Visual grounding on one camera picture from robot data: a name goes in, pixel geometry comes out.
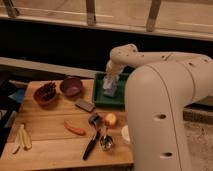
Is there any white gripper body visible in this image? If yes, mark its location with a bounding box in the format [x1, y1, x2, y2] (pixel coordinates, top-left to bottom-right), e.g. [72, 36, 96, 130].
[106, 60, 124, 77]

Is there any light blue towel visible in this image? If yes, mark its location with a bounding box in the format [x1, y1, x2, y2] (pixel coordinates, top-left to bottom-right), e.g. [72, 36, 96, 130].
[103, 76, 118, 92]

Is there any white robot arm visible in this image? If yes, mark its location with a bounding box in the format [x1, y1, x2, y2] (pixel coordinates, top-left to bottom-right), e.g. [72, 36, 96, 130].
[106, 44, 213, 171]

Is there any green plastic tray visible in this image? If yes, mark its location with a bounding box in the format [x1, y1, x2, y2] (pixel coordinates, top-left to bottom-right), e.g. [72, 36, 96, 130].
[92, 72, 129, 108]

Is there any blue sponge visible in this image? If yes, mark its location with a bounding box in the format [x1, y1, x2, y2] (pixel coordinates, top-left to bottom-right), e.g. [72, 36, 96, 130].
[104, 88, 116, 98]

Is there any purple bowl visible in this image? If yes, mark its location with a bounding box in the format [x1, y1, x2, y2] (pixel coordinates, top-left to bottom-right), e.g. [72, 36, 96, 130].
[60, 77, 83, 97]

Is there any white plastic cup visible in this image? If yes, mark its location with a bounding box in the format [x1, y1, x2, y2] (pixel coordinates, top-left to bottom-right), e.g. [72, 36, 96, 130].
[121, 125, 130, 144]

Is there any dark grapes bunch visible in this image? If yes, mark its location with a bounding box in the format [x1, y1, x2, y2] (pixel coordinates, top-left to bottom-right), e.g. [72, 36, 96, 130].
[41, 82, 56, 100]

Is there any orange carrot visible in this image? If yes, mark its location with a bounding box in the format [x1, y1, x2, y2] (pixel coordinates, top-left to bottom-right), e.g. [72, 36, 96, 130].
[64, 122, 86, 136]

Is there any metal spoon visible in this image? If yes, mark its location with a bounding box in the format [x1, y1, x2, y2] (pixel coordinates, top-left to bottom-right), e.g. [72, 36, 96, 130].
[100, 126, 114, 151]

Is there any orange bowl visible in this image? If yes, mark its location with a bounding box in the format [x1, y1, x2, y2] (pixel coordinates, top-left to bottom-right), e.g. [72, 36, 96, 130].
[33, 82, 57, 107]

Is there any wooden table board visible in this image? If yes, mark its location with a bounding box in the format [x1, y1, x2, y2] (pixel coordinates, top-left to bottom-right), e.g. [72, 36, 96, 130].
[0, 81, 133, 171]

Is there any blue object beside table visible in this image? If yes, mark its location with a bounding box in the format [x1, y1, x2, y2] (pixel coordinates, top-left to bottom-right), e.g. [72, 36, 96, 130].
[10, 88, 26, 103]

